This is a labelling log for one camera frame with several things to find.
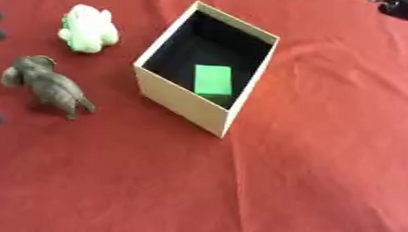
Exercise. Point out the grey toy elephant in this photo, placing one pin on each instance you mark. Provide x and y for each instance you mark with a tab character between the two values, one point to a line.
48	83

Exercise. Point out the tan cardboard box black inside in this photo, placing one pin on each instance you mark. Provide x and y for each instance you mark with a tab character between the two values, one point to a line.
182	98

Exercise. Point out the white and green soft toy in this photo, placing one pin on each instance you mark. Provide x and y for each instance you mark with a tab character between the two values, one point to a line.
89	28

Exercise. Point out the green rectangular block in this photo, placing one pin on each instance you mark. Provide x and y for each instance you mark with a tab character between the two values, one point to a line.
213	80

